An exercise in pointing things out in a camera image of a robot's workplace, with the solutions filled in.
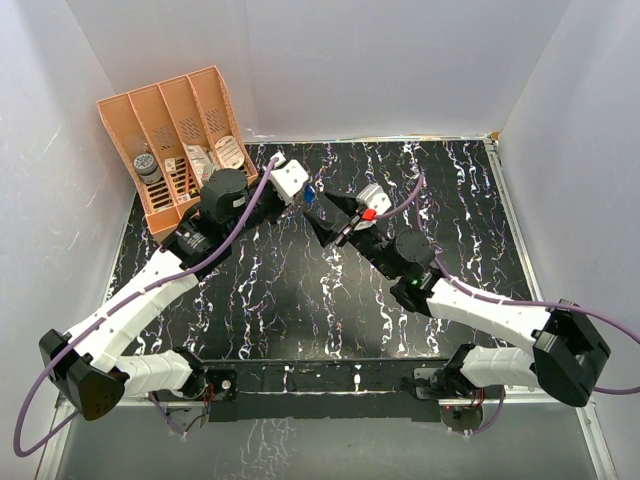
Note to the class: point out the small white red box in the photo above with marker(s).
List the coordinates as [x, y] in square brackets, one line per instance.
[172, 165]

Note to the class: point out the orange plastic desk organizer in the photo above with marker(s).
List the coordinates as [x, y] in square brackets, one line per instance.
[158, 119]

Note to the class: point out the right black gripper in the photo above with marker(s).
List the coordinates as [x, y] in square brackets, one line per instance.
[350, 207]

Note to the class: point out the round white label tin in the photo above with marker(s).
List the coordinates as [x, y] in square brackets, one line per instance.
[229, 153]

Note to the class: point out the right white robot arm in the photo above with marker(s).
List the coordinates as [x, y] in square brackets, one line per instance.
[553, 347]

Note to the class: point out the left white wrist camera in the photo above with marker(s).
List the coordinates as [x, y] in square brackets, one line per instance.
[288, 180]

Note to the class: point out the white paper packet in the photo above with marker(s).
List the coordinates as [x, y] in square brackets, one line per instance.
[198, 157]

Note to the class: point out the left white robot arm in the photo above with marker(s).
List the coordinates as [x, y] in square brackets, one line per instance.
[94, 373]

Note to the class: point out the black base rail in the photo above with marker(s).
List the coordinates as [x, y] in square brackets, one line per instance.
[230, 391]

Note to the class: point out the black jar white lid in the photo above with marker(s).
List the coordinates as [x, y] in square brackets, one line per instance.
[147, 168]

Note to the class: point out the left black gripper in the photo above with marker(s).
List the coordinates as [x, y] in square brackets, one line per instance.
[279, 203]

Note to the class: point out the blue key tag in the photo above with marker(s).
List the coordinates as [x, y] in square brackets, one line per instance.
[309, 194]

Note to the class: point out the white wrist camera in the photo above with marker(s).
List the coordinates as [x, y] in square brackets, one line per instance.
[373, 197]
[288, 180]

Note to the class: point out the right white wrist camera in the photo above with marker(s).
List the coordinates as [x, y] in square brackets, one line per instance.
[373, 197]

